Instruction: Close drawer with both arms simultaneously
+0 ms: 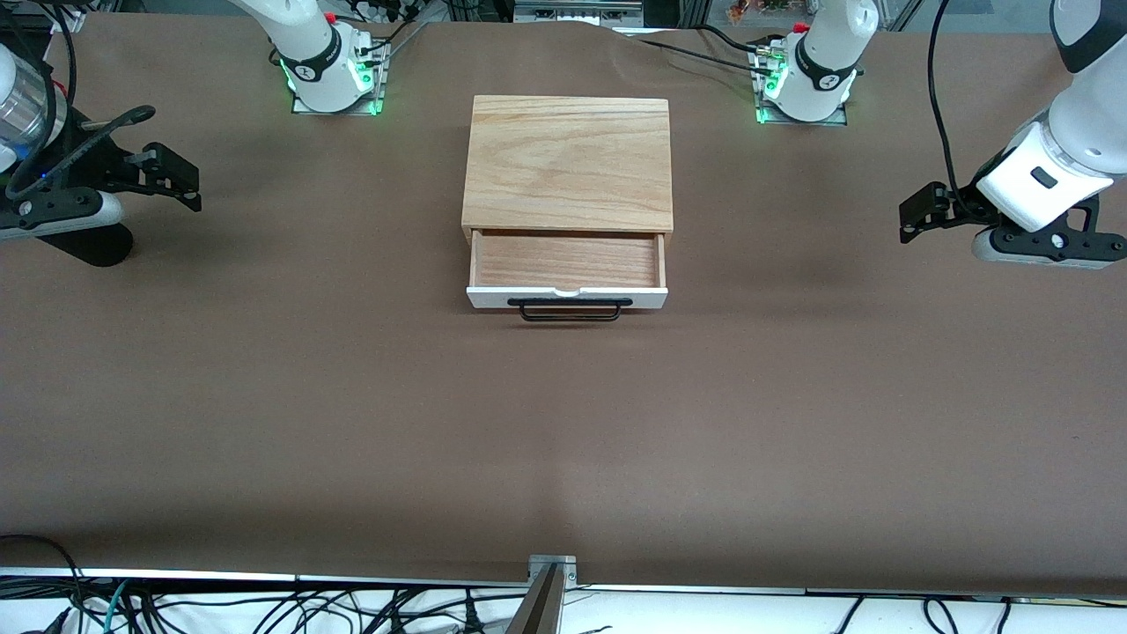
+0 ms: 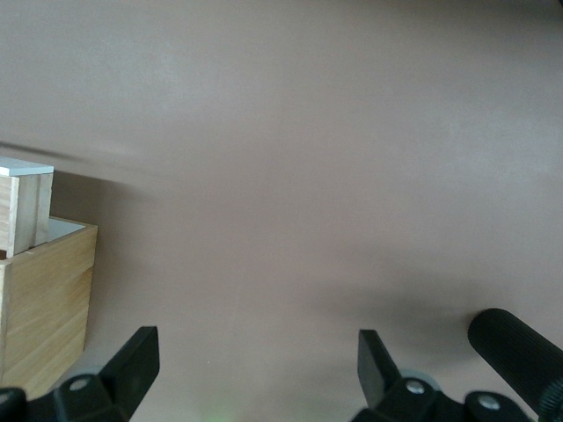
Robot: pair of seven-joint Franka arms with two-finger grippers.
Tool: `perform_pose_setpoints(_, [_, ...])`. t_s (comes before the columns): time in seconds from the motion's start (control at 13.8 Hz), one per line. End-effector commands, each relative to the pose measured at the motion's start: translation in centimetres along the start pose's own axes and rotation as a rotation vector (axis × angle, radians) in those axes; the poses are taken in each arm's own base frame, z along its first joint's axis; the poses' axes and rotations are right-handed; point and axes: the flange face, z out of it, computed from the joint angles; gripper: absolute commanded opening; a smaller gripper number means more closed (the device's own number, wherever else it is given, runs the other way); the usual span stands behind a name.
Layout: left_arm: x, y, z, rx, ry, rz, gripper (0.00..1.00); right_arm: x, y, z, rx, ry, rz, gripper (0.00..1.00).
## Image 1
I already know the white-fronted wooden drawer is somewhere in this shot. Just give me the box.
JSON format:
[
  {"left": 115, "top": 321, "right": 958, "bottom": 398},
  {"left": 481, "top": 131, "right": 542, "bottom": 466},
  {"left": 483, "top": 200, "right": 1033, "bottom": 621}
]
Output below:
[{"left": 466, "top": 229, "right": 669, "bottom": 323}]

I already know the wooden drawer cabinet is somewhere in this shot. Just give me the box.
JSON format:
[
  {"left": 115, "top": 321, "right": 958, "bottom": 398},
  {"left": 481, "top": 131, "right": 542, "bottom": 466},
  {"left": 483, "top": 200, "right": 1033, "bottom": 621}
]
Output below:
[{"left": 461, "top": 95, "right": 675, "bottom": 249}]

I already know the black cylindrical vase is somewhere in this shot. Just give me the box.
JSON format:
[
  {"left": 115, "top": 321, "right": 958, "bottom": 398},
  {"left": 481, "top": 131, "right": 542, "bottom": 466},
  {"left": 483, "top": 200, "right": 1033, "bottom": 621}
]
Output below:
[{"left": 33, "top": 224, "right": 135, "bottom": 268}]

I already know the brown table cover sheet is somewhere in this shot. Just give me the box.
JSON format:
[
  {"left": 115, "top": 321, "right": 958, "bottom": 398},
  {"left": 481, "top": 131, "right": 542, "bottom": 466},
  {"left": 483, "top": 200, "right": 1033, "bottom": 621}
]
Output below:
[{"left": 0, "top": 13, "right": 1127, "bottom": 600}]

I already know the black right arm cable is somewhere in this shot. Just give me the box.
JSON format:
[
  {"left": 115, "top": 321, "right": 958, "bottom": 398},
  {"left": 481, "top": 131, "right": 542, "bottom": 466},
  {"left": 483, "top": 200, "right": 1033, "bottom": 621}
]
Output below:
[{"left": 0, "top": 0, "right": 159, "bottom": 202}]

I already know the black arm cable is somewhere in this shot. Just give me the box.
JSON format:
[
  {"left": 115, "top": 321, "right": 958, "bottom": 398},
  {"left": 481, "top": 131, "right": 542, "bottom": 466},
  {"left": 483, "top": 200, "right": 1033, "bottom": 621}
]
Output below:
[
  {"left": 0, "top": 0, "right": 159, "bottom": 202},
  {"left": 926, "top": 0, "right": 989, "bottom": 221}
]

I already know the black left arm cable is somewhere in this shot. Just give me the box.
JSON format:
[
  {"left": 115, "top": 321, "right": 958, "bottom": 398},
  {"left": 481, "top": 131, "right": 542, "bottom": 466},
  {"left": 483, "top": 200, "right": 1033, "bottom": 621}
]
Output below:
[{"left": 926, "top": 0, "right": 989, "bottom": 221}]

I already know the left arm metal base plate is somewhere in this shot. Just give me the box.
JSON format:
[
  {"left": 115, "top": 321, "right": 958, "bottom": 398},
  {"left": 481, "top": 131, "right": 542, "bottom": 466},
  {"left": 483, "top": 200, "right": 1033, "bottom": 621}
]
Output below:
[{"left": 752, "top": 44, "right": 851, "bottom": 127}]

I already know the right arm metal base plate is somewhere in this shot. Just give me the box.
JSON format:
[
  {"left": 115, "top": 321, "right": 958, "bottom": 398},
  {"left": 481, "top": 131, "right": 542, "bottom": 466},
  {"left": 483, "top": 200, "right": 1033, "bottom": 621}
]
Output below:
[{"left": 291, "top": 40, "right": 389, "bottom": 117}]

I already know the short black base cable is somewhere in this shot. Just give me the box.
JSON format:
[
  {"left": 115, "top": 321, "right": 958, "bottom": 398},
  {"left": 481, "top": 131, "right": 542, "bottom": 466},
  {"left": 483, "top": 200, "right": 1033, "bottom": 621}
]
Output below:
[{"left": 696, "top": 25, "right": 769, "bottom": 55}]

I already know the grey base cable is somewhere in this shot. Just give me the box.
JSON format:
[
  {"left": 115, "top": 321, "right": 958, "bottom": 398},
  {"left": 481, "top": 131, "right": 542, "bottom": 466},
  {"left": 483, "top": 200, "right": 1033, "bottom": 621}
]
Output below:
[{"left": 361, "top": 19, "right": 432, "bottom": 64}]

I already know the long black base cable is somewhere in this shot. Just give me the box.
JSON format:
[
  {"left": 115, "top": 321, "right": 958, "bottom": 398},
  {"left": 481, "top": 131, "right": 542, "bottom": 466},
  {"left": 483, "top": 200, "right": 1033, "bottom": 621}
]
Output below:
[{"left": 627, "top": 35, "right": 769, "bottom": 78}]

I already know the aluminium table edge rail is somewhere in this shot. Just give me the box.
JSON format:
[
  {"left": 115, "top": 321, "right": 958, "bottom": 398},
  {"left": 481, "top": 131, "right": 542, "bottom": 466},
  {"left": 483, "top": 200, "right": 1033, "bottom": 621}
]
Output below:
[{"left": 0, "top": 566, "right": 1127, "bottom": 601}]

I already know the aluminium frame profile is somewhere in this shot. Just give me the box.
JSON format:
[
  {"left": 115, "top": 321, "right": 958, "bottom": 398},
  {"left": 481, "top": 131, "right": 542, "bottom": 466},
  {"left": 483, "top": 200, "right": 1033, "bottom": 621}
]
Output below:
[{"left": 512, "top": 0, "right": 645, "bottom": 24}]

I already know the teal cable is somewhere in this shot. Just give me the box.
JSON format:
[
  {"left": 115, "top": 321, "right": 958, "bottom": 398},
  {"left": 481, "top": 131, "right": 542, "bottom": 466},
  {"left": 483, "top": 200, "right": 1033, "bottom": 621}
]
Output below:
[{"left": 99, "top": 581, "right": 130, "bottom": 634}]

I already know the tangled black cable bundle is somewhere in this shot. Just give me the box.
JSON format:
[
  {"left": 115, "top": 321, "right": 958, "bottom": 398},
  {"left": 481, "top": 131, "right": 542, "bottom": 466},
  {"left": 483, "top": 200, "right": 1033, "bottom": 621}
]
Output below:
[{"left": 0, "top": 534, "right": 498, "bottom": 634}]

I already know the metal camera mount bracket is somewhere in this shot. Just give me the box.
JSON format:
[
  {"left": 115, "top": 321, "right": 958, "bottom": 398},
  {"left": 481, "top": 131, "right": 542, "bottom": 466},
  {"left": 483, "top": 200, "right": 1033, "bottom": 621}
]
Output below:
[{"left": 506, "top": 555, "right": 578, "bottom": 634}]

